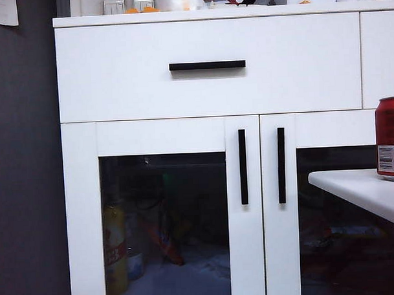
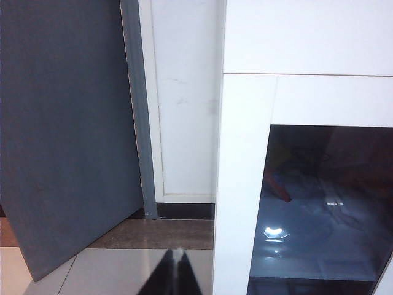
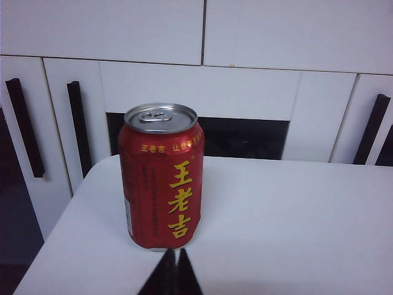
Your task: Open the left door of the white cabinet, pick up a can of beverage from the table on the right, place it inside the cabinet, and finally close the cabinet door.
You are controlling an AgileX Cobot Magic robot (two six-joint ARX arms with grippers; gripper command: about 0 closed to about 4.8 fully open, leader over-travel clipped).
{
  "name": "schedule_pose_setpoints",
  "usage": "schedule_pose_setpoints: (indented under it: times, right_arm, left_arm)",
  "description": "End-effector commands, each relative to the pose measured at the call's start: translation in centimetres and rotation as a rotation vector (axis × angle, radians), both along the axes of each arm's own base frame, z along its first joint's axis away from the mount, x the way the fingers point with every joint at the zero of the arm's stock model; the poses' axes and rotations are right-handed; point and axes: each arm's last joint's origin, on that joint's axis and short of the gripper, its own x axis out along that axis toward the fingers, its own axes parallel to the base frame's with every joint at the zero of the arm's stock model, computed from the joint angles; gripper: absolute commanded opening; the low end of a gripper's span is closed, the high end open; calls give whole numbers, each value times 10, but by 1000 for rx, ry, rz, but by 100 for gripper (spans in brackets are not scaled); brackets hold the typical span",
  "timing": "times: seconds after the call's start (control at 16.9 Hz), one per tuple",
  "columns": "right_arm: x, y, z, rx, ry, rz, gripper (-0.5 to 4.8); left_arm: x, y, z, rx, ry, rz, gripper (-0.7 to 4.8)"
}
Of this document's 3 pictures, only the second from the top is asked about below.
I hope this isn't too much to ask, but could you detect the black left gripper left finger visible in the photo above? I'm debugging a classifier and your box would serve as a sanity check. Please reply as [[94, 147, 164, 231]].
[[150, 248, 178, 295]]

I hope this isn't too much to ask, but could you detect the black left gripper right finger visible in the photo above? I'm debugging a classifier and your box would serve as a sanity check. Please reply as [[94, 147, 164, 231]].
[[178, 248, 203, 295]]

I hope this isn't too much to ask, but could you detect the white drawer black handle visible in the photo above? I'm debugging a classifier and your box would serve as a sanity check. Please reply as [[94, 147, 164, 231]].
[[222, 0, 393, 77]]

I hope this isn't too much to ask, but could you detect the grey door frame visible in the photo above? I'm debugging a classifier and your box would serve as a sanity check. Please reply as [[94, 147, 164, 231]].
[[119, 0, 159, 221]]

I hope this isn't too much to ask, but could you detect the grey door panel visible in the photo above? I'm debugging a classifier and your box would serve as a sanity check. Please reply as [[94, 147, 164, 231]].
[[0, 0, 146, 283]]

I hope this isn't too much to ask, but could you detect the white glass cabinet door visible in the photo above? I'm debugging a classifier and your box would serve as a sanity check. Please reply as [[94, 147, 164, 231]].
[[214, 73, 393, 295]]

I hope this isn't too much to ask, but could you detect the black baseboard strip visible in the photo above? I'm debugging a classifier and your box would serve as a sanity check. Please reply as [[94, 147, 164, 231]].
[[155, 202, 216, 221]]

